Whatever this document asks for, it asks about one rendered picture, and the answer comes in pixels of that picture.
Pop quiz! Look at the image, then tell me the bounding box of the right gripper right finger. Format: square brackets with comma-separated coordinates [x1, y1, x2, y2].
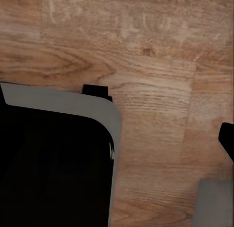
[218, 123, 234, 162]

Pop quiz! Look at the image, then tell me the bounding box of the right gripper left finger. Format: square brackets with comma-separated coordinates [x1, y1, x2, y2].
[0, 123, 25, 181]

